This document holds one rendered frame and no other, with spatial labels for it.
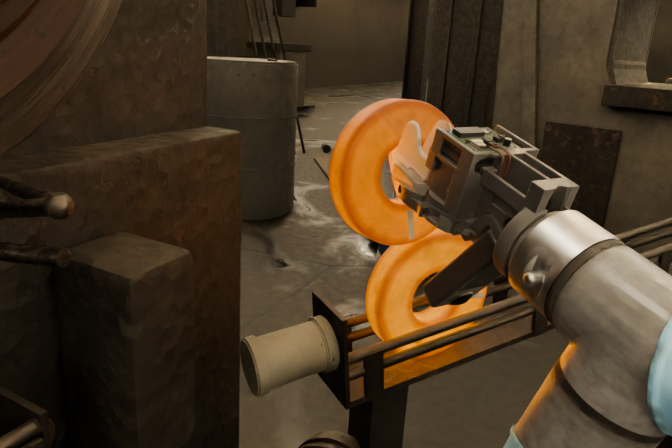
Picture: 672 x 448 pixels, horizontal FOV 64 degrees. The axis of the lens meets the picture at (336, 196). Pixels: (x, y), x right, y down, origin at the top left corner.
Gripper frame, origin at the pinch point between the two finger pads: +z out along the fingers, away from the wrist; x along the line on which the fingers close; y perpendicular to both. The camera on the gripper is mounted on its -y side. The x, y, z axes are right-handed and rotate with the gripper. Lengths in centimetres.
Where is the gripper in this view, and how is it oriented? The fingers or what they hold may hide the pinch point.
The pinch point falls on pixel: (399, 154)
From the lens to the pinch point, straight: 57.9
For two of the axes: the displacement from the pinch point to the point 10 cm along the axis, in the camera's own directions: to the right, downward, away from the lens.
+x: -8.9, 0.9, -4.5
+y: 1.6, -8.6, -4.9
